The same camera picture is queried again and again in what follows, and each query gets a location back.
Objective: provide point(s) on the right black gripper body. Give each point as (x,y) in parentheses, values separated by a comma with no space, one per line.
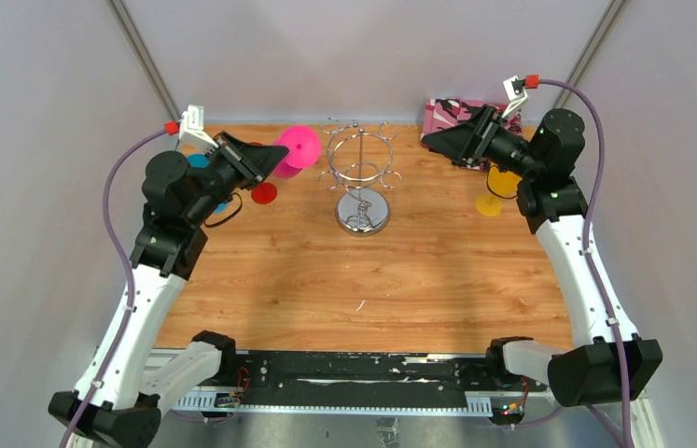
(505,149)

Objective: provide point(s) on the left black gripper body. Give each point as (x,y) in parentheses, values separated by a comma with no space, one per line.
(221,176)

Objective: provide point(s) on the blue plastic wine glass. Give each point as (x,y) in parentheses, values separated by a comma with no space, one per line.
(198,160)

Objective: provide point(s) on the red plastic wine glass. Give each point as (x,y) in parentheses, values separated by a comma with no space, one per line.
(265,192)

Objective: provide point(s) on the yellow plastic wine glass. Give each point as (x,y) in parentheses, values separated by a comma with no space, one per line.
(501,186)

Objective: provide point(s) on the pink plastic wine glass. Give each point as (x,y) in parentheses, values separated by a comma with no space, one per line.
(304,150)

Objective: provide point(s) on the chrome wire glass rack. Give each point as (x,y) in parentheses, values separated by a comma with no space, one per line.
(360,164)

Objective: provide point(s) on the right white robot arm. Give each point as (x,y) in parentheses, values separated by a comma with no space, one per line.
(577,260)

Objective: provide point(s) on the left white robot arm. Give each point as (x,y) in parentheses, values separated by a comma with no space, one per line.
(150,297)

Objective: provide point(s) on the pink camouflage folded cloth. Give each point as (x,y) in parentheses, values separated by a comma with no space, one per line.
(441,114)

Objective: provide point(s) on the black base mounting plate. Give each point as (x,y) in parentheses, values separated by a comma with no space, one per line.
(361,382)

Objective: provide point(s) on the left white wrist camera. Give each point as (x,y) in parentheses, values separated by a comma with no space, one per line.
(191,129)

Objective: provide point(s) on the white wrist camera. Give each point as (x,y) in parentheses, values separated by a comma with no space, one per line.
(191,129)
(514,88)

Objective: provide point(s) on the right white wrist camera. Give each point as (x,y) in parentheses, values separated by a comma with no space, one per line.
(514,88)

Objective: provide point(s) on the aluminium frame rail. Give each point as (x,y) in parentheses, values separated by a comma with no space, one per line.
(120,402)

